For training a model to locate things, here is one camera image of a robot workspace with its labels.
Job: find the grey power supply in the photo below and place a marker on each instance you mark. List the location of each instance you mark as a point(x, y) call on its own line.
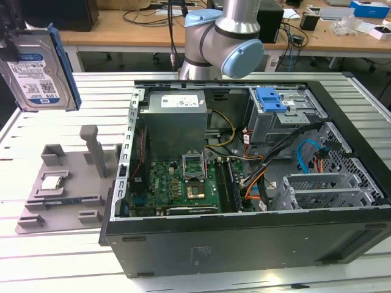
point(174, 128)

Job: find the black graphics card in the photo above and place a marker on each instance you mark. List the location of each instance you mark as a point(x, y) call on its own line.
point(192, 210)

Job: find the black RAM slot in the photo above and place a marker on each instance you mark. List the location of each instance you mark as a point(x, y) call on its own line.
point(229, 186)
point(225, 186)
point(233, 186)
point(222, 186)

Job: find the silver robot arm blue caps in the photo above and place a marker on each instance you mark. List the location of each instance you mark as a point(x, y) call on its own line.
point(232, 30)

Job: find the CPU socket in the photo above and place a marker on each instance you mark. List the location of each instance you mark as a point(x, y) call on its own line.
point(196, 192)

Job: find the metal optical drive cage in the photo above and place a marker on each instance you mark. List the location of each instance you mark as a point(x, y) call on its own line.
point(268, 128)

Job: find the small black cube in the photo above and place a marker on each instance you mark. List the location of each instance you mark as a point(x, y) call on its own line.
point(309, 22)

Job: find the clear plastic bags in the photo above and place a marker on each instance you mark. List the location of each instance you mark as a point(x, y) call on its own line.
point(345, 25)

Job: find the large black box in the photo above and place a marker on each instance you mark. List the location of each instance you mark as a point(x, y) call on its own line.
point(76, 15)

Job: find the hard disk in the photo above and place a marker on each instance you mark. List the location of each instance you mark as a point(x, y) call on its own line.
point(33, 76)

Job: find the grey parts rack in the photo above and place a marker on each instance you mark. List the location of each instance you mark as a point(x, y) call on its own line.
point(76, 183)

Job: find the blue cardboard box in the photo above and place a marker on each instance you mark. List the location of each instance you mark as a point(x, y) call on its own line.
point(371, 8)

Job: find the blue VGA port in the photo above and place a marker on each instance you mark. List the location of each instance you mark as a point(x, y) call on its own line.
point(139, 201)

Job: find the blue plastic drive latch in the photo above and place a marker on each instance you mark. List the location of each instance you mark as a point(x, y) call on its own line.
point(272, 100)

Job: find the black PC case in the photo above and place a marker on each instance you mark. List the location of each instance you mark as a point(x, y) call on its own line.
point(244, 244)

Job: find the grey flat box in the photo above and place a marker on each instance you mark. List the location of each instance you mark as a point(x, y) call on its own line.
point(336, 13)

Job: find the RAM stick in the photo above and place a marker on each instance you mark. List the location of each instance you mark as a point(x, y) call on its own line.
point(65, 201)

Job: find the black computer tower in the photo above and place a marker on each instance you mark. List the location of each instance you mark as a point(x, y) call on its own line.
point(272, 24)

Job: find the metal disk bay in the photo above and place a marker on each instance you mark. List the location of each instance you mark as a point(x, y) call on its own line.
point(317, 183)

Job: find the locking lever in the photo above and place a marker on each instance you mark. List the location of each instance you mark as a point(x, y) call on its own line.
point(207, 161)

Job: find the green motherboard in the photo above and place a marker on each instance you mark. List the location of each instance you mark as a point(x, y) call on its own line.
point(165, 183)

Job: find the white box black insert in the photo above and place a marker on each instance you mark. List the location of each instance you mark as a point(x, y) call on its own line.
point(382, 33)

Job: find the wooden desk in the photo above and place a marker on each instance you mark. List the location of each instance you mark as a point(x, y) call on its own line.
point(122, 33)

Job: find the silver CPU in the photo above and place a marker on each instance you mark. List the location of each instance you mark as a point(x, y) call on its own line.
point(52, 183)

